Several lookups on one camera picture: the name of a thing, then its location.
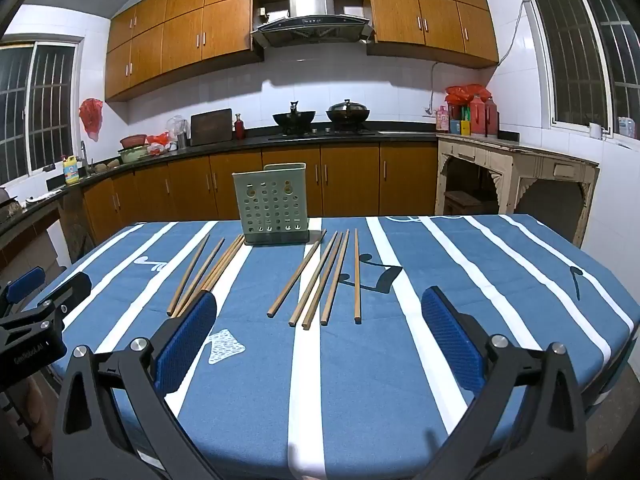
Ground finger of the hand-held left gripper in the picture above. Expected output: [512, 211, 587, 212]
[27, 272, 94, 332]
[0, 266, 47, 307]

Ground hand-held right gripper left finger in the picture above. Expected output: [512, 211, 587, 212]
[50, 289, 221, 480]

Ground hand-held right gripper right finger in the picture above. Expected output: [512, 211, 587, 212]
[415, 286, 589, 480]

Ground wooden chopstick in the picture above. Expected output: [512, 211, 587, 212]
[197, 235, 243, 295]
[353, 228, 362, 325]
[302, 231, 345, 331]
[166, 232, 211, 317]
[202, 236, 246, 295]
[176, 238, 226, 318]
[267, 228, 328, 318]
[288, 231, 339, 327]
[181, 236, 239, 317]
[320, 229, 351, 325]

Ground green perforated chopstick holder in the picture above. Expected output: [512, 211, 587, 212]
[232, 162, 311, 247]

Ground blue white striped tablecloth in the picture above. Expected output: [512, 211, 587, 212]
[20, 214, 640, 480]

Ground hanging red plastic bag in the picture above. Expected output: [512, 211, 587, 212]
[78, 98, 104, 142]

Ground barred window beside sink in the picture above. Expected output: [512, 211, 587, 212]
[0, 40, 81, 186]

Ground wooden lower kitchen cabinets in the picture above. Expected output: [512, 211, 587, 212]
[80, 141, 441, 241]

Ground old white wooden table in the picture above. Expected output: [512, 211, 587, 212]
[436, 132, 601, 248]

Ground clear plastic bag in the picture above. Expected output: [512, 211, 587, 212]
[166, 115, 188, 143]

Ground black kitchen countertop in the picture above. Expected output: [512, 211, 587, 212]
[0, 125, 441, 241]

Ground dark wooden cutting board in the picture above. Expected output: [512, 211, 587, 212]
[190, 108, 233, 147]

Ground red oil bottle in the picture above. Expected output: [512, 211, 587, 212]
[469, 95, 487, 137]
[484, 97, 500, 138]

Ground gas stove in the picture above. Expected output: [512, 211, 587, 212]
[267, 127, 377, 140]

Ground red bag over bottles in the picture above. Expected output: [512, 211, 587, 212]
[445, 85, 493, 107]

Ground black wok with lid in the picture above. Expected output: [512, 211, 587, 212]
[326, 99, 372, 126]

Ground barred window above old table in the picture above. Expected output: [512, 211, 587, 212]
[520, 0, 640, 141]

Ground steel range hood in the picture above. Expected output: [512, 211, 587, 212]
[250, 0, 376, 50]

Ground black wok with handle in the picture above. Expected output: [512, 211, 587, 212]
[272, 101, 317, 135]

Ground white wall cable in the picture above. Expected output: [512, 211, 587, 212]
[422, 0, 531, 116]

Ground wooden upper wall cabinets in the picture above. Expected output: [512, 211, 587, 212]
[104, 0, 500, 103]

